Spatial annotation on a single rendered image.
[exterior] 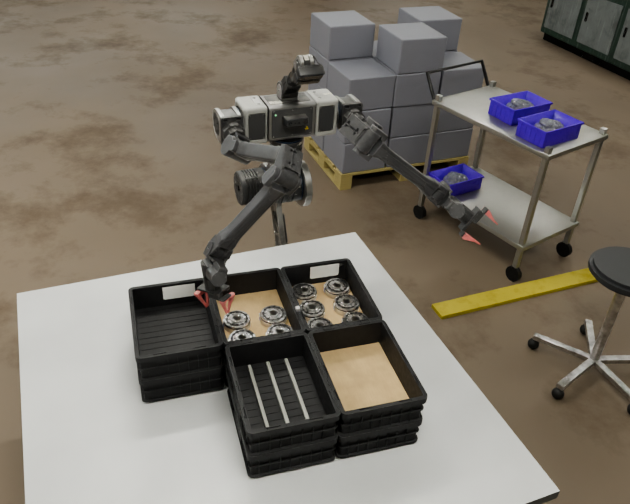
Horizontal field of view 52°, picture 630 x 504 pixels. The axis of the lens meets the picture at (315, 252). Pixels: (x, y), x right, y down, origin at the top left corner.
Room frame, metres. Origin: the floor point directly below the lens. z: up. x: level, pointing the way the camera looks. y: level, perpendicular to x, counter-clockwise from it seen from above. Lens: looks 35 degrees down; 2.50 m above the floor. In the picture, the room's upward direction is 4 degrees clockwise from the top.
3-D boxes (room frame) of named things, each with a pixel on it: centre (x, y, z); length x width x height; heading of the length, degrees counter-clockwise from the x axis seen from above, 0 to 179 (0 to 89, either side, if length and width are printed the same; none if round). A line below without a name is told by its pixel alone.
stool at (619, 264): (2.56, -1.56, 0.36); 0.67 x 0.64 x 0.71; 114
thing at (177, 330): (1.79, 0.50, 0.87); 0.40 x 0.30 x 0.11; 19
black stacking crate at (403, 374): (1.60, -0.19, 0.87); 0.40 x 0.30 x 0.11; 19
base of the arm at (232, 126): (2.23, 0.33, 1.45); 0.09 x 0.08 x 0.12; 114
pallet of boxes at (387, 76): (5.02, -0.54, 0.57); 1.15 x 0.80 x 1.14; 113
